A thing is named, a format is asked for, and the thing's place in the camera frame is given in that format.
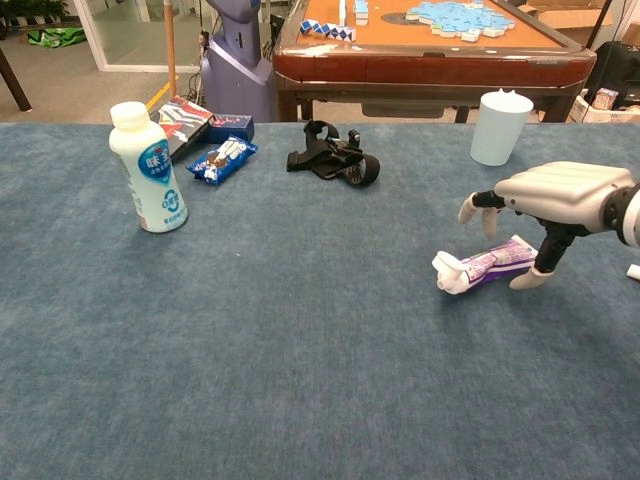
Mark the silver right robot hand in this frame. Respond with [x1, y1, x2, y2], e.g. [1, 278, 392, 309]
[458, 160, 639, 291]

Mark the small purple white tube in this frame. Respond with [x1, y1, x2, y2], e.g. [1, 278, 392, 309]
[431, 238, 540, 296]

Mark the white storage box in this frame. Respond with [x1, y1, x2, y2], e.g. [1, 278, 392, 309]
[569, 94, 640, 124]

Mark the light blue plastic cup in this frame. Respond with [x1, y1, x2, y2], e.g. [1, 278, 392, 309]
[469, 88, 535, 167]

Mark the black bag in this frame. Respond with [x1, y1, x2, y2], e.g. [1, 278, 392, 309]
[582, 41, 640, 111]

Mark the black tripod stand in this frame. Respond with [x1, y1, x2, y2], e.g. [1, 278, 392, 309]
[585, 0, 614, 50]

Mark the cardboard box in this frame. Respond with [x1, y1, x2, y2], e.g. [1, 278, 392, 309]
[519, 0, 614, 32]

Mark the brown mahjong table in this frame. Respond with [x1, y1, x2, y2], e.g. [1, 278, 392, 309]
[272, 0, 598, 124]

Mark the blue mahjong tile pile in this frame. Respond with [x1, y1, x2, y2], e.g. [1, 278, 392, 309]
[404, 0, 516, 44]

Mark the blue white snake puzzle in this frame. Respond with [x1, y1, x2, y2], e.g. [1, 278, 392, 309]
[298, 19, 357, 42]

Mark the blue felt table cloth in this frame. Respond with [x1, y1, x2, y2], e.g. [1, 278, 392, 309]
[0, 122, 640, 480]

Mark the dark blue flat box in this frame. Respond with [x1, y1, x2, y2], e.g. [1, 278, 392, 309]
[202, 113, 255, 145]

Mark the blue cookie snack packet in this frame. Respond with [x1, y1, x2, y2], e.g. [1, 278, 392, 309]
[185, 135, 259, 187]

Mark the red black white box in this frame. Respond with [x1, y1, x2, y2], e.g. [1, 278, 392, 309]
[149, 95, 216, 164]

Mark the white milk bottle blue label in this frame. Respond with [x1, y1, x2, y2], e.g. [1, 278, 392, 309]
[109, 101, 190, 234]

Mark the wooden pole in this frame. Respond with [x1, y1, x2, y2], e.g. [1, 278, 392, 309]
[163, 0, 178, 99]

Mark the white framed glass partition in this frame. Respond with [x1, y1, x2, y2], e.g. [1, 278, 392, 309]
[73, 0, 202, 74]

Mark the green bag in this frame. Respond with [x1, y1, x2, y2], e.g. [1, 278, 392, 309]
[27, 27, 87, 49]

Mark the dark wooden table leg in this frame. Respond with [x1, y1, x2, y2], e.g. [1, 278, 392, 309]
[0, 47, 33, 113]

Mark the black camera strap mount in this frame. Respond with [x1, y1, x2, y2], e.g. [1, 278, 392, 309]
[286, 119, 381, 189]

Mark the blue purple robot pedestal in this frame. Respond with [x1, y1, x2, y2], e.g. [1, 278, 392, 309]
[201, 0, 276, 123]

